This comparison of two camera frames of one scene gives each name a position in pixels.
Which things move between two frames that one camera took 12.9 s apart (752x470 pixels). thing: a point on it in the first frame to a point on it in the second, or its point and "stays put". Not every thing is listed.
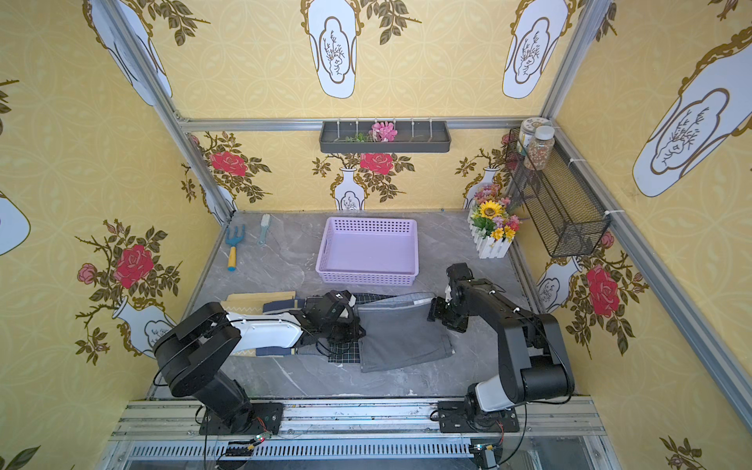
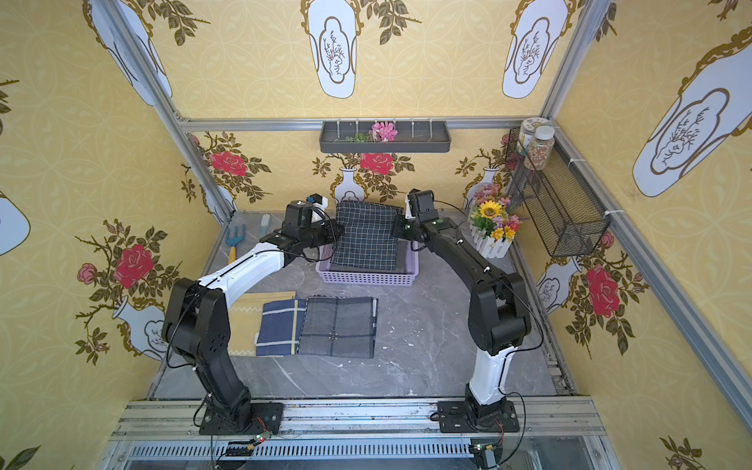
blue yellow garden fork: x=232 y=251 stays put
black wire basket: x=569 y=204 stays put
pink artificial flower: x=382 y=132 stays put
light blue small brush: x=264 y=223 stays put
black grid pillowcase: x=349 y=352 to x=368 y=240
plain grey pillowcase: x=396 y=332 to x=401 y=261
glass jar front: x=540 y=149 stays put
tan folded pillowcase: x=253 y=303 stays put
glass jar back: x=528 y=127 stays put
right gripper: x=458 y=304 to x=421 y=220
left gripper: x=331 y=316 to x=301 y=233
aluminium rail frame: x=552 y=435 stays put
